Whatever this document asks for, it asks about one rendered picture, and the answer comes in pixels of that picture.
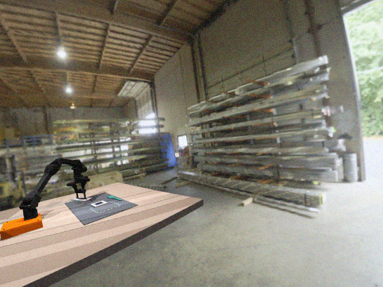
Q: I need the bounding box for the tan square tile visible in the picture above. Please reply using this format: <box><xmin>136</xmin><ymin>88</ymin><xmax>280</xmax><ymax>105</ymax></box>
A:
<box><xmin>90</xmin><ymin>201</ymin><xmax>108</xmax><ymax>207</ymax></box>

